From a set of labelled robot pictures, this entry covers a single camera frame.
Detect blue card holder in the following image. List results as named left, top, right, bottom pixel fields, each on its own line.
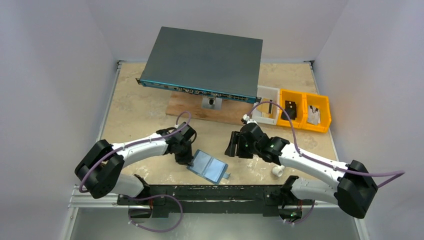
left=186, top=149, right=231, bottom=185

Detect grey card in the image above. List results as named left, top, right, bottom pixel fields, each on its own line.
left=268, top=100, right=273, bottom=115

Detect white diamond VIP card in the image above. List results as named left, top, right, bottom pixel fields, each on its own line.
left=307, top=105, right=321, bottom=126

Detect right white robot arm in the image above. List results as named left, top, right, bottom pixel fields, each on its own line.
left=224, top=123, right=379, bottom=219

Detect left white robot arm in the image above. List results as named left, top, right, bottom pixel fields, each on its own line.
left=74, top=122, right=197, bottom=205

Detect clear plastic card sleeves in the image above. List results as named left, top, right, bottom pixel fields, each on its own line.
left=190, top=151, right=228, bottom=182

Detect amber item in tray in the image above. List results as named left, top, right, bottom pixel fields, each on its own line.
left=256, top=98, right=274, bottom=119

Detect wooden board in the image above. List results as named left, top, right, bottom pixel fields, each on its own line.
left=165, top=92, right=253, bottom=125

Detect white pvc pipe fitting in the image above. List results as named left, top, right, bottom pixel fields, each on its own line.
left=271, top=165, right=285, bottom=178

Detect black block in bin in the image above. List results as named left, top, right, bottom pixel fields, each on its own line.
left=284, top=100, right=297, bottom=112

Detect yellow bin left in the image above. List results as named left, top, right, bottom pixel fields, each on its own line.
left=279, top=88, right=307, bottom=129

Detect yellow bin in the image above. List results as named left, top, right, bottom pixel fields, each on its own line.
left=302, top=93, right=332, bottom=133
left=279, top=88, right=307, bottom=129

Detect yellow bin right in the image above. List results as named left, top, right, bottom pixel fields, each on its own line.
left=302, top=93, right=332, bottom=133

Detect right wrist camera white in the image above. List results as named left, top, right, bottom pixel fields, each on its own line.
left=241, top=114, right=258, bottom=125

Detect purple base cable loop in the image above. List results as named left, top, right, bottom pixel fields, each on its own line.
left=127, top=194, right=184, bottom=233

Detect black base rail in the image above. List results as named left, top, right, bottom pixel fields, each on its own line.
left=115, top=183, right=314, bottom=220

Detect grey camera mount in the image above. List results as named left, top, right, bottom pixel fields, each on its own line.
left=201, top=96, right=222, bottom=110

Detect grey network switch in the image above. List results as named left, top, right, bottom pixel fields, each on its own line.
left=136, top=26, right=263, bottom=104

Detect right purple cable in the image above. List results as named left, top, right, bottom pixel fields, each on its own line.
left=243, top=101, right=406, bottom=189

